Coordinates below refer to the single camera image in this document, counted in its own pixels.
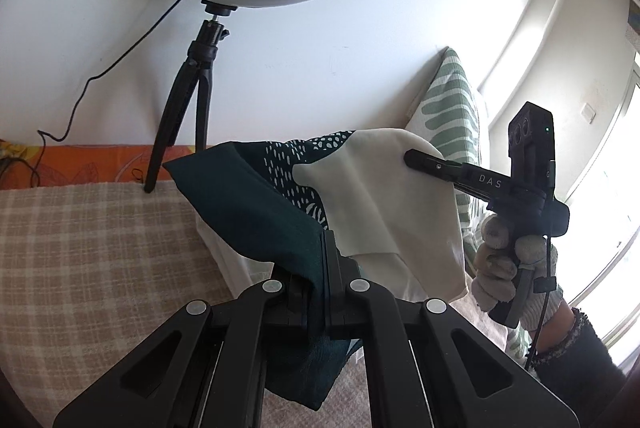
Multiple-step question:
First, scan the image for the teal and white garment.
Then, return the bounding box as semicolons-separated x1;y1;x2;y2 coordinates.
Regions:
166;129;466;410

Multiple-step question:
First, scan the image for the right forearm dark sleeve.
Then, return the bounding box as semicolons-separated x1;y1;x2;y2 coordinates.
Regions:
532;308;627;427

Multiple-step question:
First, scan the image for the right gloved hand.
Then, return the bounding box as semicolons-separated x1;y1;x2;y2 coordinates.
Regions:
470;213;572;333

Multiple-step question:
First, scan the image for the green leaf pattern pillow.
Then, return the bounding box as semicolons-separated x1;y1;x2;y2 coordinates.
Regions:
406;47;530;364

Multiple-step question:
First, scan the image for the plaid beige bed blanket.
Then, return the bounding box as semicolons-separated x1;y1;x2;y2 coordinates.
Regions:
0;179;381;428

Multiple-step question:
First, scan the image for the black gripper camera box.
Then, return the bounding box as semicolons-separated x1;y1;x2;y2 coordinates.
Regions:
508;102;555;195

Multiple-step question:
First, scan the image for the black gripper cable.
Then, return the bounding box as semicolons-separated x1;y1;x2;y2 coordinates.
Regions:
524;234;558;372

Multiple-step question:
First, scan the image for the black ring light tripod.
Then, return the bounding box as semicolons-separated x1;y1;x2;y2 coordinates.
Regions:
143;0;239;194

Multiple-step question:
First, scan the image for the black power cable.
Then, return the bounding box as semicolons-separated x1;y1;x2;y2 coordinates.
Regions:
0;0;190;189

